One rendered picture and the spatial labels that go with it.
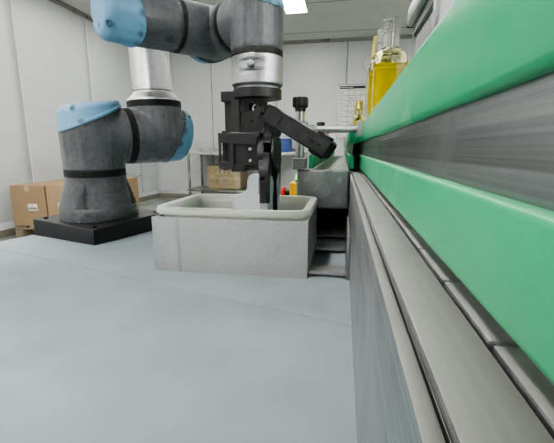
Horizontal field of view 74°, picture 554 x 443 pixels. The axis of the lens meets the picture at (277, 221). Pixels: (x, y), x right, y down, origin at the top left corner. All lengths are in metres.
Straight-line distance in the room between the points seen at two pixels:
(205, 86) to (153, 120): 6.36
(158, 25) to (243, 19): 0.11
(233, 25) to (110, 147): 0.36
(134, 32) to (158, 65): 0.30
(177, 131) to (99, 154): 0.17
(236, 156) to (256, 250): 0.14
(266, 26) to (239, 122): 0.13
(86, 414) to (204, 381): 0.08
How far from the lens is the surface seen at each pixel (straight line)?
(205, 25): 0.62
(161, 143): 0.83
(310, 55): 6.85
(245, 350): 0.34
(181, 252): 0.53
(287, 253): 0.49
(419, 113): 0.17
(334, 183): 0.66
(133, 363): 0.34
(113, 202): 0.79
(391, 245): 0.17
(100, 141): 0.79
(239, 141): 0.54
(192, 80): 7.29
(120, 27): 0.57
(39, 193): 4.43
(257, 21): 0.55
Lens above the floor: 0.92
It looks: 11 degrees down
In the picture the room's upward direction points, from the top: straight up
